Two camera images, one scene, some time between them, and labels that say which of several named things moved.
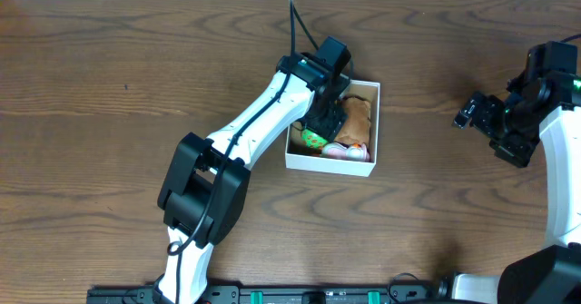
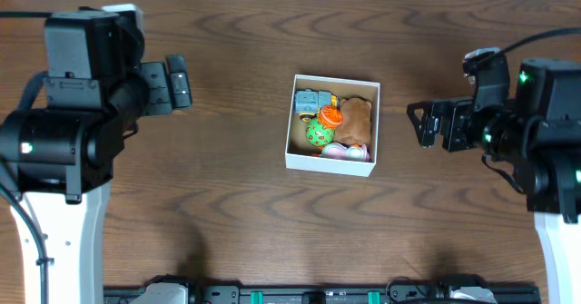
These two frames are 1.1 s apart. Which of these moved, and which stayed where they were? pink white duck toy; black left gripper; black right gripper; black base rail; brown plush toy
Moved: black left gripper; black right gripper
Stayed: pink white duck toy; brown plush toy; black base rail
